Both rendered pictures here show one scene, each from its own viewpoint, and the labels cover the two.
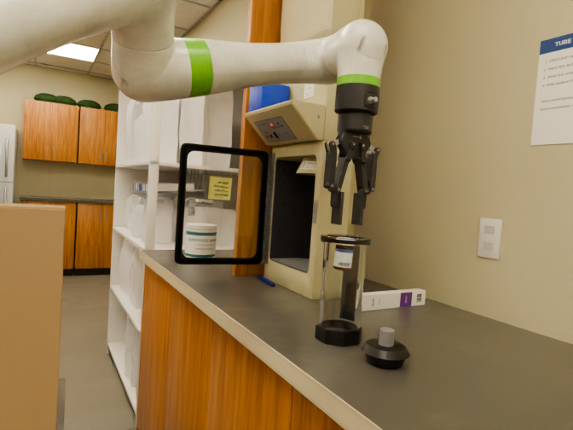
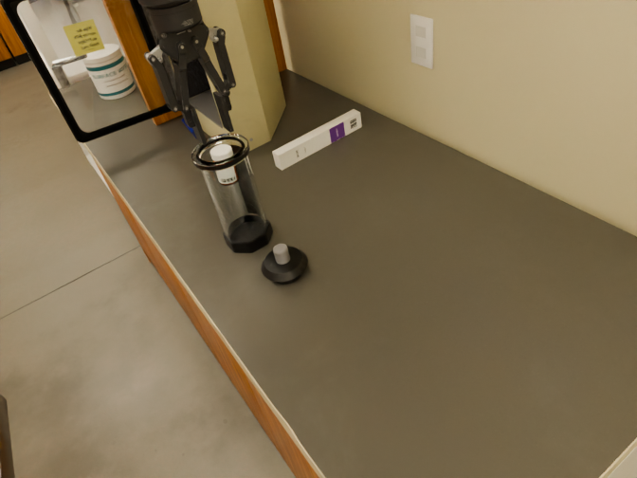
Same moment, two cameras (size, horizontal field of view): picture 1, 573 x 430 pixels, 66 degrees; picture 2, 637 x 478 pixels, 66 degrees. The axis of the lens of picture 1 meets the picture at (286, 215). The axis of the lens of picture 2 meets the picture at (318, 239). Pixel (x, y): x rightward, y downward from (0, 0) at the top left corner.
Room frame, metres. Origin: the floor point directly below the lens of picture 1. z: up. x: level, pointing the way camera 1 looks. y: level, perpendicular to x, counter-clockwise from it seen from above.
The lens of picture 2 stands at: (0.14, -0.31, 1.62)
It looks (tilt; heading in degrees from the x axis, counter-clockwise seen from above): 42 degrees down; 2
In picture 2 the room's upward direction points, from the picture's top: 12 degrees counter-clockwise
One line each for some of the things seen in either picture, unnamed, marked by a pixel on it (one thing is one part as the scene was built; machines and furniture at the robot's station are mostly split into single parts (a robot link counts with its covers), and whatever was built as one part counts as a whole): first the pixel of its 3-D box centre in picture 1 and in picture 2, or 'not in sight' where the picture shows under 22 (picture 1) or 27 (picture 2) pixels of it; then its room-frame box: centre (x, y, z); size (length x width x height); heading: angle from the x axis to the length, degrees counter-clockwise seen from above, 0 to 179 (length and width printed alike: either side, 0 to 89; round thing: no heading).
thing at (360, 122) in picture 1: (354, 136); (180, 29); (0.95, -0.13, 1.38); 0.08 x 0.07 x 0.09; 119
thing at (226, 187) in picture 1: (222, 206); (100, 59); (1.49, 0.22, 1.19); 0.30 x 0.01 x 0.40; 112
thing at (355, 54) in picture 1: (358, 55); not in sight; (0.96, -0.13, 1.55); 0.13 x 0.11 x 0.14; 27
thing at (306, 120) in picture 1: (280, 125); not in sight; (1.40, 0.04, 1.46); 0.32 x 0.12 x 0.10; 30
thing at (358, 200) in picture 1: (357, 209); (223, 112); (0.97, -0.16, 1.23); 0.03 x 0.01 x 0.07; 29
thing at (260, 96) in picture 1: (269, 99); not in sight; (1.48, 0.09, 1.56); 0.10 x 0.10 x 0.09; 30
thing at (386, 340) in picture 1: (385, 345); (282, 260); (0.83, -0.21, 0.97); 0.09 x 0.09 x 0.07
